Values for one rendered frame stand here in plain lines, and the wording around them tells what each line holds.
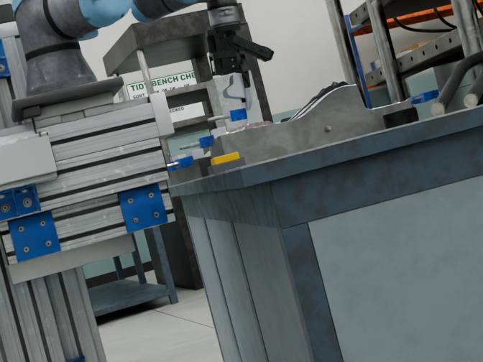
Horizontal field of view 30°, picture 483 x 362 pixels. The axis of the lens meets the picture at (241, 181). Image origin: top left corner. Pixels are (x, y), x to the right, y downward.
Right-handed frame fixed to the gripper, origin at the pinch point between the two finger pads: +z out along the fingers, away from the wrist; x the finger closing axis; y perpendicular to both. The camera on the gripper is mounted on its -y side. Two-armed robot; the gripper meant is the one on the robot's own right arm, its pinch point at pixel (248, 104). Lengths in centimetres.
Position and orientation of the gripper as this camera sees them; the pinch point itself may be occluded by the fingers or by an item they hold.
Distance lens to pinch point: 225.2
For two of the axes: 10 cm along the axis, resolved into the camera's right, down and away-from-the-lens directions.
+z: 1.8, 9.8, 0.9
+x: 1.7, 0.6, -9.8
